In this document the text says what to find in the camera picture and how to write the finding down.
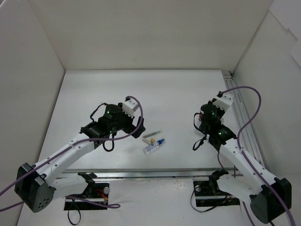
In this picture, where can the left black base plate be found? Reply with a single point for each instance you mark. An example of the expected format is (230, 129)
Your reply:
(99, 194)

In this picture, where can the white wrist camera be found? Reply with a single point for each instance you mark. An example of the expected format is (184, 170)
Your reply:
(224, 101)
(129, 107)

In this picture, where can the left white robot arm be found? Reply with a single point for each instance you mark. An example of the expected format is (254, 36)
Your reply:
(39, 184)

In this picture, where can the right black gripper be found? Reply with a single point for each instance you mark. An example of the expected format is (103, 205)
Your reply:
(212, 103)

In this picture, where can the white container box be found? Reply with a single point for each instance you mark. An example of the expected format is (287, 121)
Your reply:
(197, 126)

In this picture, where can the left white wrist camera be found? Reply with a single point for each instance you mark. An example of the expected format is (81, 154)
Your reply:
(129, 107)

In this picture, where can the front aluminium rail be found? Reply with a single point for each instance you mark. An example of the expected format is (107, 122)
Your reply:
(143, 173)

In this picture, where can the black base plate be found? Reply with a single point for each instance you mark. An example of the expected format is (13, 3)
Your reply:
(204, 197)
(99, 194)

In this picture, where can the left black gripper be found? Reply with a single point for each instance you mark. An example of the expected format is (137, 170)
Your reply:
(135, 128)

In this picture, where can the green highlighter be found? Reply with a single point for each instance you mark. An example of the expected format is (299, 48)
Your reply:
(152, 134)

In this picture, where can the clear blue spray bottle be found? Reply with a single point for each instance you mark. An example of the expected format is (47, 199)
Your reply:
(153, 147)

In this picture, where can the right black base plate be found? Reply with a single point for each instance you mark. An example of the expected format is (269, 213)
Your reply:
(204, 197)

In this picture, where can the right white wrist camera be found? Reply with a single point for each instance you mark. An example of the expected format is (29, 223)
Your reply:
(224, 101)

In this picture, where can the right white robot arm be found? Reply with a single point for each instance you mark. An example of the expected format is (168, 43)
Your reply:
(267, 196)

